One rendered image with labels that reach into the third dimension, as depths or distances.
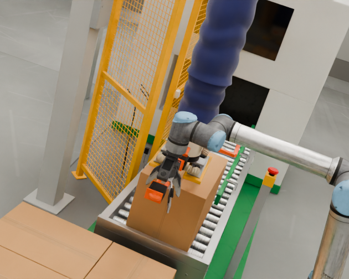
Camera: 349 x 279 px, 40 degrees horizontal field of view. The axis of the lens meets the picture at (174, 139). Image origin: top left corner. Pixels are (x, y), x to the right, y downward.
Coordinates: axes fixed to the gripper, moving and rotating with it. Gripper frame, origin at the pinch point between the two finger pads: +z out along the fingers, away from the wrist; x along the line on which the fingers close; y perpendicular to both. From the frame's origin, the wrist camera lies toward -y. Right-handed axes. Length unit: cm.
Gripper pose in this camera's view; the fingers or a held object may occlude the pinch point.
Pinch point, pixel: (161, 191)
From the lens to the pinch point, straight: 210.3
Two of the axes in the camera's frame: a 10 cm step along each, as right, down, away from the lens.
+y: 2.4, -3.5, 9.0
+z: -2.7, 8.7, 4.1
